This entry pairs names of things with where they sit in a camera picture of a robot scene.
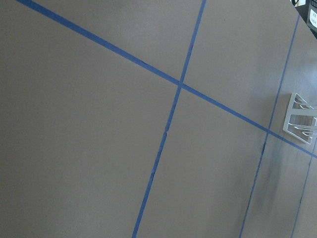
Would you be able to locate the black label printer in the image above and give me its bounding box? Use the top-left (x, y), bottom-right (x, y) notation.
top-left (290, 0), bottom-right (317, 38)

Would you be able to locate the white wire cup rack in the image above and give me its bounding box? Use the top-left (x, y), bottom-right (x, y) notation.
top-left (283, 93), bottom-right (317, 145)

